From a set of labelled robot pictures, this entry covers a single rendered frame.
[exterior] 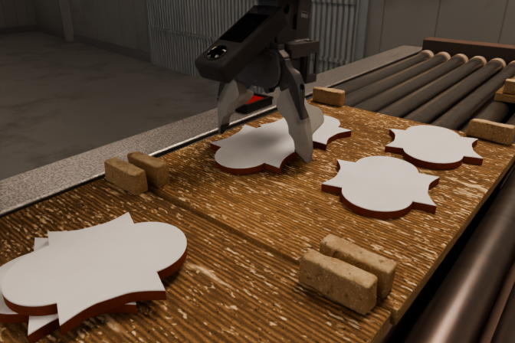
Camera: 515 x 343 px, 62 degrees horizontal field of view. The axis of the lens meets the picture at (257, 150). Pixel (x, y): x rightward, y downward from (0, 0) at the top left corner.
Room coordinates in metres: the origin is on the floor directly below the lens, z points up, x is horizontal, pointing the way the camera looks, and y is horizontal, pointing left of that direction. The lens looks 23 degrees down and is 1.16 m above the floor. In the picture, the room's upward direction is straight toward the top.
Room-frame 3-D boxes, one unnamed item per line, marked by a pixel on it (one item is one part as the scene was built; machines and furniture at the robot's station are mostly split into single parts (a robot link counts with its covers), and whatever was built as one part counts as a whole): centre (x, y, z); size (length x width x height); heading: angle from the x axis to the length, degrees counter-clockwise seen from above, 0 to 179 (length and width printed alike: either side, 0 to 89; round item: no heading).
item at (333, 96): (0.74, -0.13, 0.95); 0.06 x 0.02 x 0.03; 49
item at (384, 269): (0.27, -0.08, 0.95); 0.06 x 0.02 x 0.03; 49
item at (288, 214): (0.51, -0.10, 0.93); 0.41 x 0.35 x 0.02; 139
